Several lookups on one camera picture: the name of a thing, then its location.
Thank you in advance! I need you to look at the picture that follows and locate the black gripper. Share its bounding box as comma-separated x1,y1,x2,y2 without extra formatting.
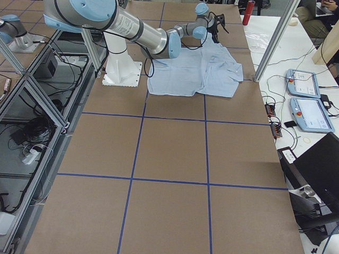
207,13,225,43

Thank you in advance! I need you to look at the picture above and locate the light blue button shirt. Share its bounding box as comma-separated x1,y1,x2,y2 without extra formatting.
147,34,244,98

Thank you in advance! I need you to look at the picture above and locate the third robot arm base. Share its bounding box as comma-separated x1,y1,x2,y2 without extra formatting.
1,14,45,53

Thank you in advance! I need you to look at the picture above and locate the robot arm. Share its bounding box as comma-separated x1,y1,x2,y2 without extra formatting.
43,1,225,59

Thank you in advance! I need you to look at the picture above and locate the clear plastic bag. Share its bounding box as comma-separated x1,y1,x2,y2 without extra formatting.
245,31,272,53

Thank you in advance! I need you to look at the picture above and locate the red cylinder bottle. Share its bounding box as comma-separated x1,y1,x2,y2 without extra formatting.
242,0,255,26

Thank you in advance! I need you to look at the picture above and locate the upper teach pendant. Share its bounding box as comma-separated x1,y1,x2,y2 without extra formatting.
286,69,320,98

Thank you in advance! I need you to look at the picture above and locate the teach pendant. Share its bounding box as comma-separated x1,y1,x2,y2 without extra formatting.
290,97,335,133
286,69,320,98

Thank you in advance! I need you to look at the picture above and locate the lower teach pendant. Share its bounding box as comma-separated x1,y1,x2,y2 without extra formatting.
290,97,335,133

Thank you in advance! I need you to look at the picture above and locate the black laptop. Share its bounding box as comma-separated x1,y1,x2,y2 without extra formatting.
293,132,338,205

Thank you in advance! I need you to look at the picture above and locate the white power strip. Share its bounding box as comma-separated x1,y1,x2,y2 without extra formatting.
22,147,42,165

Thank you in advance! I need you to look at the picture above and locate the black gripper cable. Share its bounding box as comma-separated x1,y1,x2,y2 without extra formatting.
180,12,230,50

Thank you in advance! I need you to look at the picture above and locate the aluminium frame post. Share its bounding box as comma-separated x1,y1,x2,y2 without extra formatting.
254,0,300,83

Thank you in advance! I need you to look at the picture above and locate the white camera post base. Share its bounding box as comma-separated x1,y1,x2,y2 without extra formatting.
103,30,142,87

